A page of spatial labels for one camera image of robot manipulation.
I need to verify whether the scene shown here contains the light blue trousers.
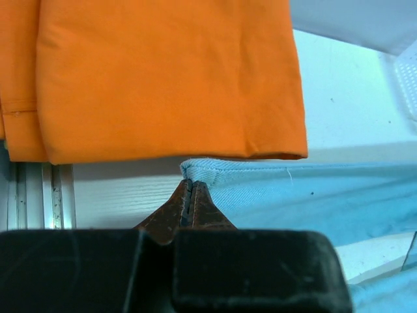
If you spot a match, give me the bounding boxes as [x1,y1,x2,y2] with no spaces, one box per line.
[179,158,417,313]

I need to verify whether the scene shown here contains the white perforated plastic basket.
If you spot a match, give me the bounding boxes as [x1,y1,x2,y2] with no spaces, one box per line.
[380,40,416,133]

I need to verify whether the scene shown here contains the folded orange trousers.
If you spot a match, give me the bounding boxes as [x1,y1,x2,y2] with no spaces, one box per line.
[1,1,308,164]

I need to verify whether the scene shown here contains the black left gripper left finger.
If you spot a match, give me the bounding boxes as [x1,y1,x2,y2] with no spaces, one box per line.
[1,180,192,312]

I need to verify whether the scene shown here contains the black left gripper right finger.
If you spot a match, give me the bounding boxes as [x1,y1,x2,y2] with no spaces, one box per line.
[172,181,353,312]

